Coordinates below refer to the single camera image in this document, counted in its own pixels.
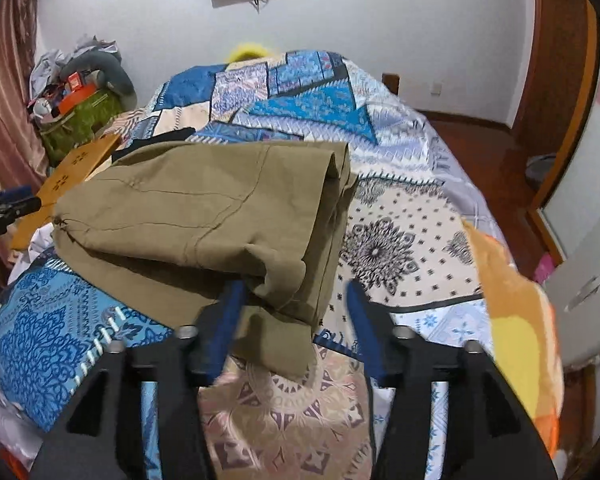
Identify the grey bin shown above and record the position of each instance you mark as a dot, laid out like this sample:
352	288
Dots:
541	167

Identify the pink striped curtain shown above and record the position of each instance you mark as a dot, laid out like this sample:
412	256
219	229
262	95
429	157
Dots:
0	110

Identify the pale crumpled clothes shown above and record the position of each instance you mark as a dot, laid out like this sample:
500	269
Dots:
45	67

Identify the orange box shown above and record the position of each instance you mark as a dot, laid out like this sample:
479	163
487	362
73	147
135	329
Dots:
77	97

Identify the white wardrobe door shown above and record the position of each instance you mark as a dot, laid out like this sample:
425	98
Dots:
590	210

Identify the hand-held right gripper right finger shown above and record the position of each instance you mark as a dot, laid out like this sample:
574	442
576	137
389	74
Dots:
362	315

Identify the grey plush pillow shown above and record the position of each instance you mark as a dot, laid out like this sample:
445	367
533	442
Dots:
107	67

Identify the yellow wooden board with cutouts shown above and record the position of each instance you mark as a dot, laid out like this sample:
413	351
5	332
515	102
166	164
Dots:
82	160

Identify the orange and yellow blanket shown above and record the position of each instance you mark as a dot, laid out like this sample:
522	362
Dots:
515	320

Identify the wall socket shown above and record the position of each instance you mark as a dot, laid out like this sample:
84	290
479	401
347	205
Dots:
435	89

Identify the brown wooden door frame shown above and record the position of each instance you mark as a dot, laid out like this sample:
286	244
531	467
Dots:
555	60

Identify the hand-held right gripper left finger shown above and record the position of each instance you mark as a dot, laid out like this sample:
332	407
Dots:
230	310

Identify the khaki pants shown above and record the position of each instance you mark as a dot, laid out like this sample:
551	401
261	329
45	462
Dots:
180	210

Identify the black garment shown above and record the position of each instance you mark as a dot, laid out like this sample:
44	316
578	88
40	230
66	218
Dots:
170	136

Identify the green bag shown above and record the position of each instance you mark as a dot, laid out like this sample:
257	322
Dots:
75	125

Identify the white cloth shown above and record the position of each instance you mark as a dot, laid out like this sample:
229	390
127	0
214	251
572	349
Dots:
35	250

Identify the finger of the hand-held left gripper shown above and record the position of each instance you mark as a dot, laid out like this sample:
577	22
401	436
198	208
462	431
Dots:
12	193
15	208

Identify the blue patchwork quilt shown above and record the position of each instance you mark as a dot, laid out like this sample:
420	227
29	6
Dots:
405	240

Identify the wooden bed post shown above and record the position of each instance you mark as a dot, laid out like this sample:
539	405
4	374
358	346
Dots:
390	82

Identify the yellow plush toy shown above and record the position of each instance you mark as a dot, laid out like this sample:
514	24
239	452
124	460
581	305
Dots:
250	52

